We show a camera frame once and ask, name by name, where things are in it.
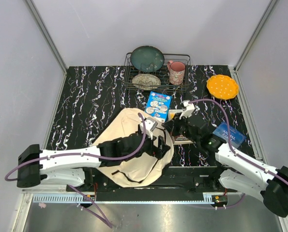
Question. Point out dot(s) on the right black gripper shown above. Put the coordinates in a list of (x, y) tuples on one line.
[(169, 126)]

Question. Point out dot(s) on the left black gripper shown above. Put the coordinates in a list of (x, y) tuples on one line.
[(159, 152)]

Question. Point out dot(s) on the yellow cover paperback book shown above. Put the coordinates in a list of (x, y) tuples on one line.
[(180, 139)]

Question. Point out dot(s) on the cream canvas student bag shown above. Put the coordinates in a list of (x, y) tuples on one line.
[(118, 145)]

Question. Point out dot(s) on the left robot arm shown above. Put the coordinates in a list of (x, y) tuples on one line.
[(67, 167)]

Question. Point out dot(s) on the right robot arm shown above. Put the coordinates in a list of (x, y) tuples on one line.
[(235, 169)]

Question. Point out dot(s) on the blue comic book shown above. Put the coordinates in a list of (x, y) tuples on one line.
[(158, 106)]

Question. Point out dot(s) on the patterned beige small plate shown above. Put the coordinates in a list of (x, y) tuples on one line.
[(146, 81)]

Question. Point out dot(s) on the pink patterned mug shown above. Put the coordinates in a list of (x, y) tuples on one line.
[(176, 72)]

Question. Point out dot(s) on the orange dotted plate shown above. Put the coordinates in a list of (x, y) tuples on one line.
[(222, 87)]

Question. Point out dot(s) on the dark green ceramic plate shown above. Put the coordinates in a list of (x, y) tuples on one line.
[(147, 59)]

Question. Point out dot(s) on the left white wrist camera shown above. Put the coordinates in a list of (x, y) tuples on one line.
[(148, 125)]

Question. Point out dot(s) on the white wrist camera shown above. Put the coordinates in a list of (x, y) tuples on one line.
[(148, 125), (188, 108)]

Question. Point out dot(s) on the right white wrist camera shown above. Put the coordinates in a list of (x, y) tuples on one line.
[(188, 108)]

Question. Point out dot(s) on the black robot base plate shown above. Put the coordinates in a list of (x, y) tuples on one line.
[(175, 184)]

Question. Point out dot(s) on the black wire dish rack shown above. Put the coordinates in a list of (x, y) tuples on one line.
[(163, 74)]

